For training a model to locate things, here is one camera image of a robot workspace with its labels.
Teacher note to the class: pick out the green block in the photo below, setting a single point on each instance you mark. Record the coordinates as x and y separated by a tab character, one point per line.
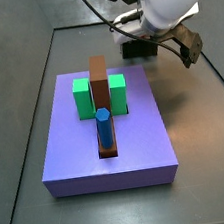
117	85
83	98

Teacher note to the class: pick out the left green block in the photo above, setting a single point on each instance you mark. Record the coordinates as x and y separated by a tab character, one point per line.
83	98

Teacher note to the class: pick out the purple base board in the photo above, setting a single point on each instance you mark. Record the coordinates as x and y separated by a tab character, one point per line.
145	155

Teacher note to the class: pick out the right green block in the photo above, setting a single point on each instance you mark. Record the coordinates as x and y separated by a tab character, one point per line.
117	85

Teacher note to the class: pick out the black angle bracket holder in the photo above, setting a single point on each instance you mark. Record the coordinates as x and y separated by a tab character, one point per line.
138	49

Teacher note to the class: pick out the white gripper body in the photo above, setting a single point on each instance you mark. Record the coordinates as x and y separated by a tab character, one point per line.
140	22

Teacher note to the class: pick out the brown upright block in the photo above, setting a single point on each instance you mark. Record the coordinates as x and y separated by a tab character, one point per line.
101	98

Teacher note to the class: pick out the blue hexagonal peg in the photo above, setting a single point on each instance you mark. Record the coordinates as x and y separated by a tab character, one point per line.
104	127

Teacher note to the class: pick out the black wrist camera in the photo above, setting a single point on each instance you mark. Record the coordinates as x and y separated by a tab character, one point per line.
190	43

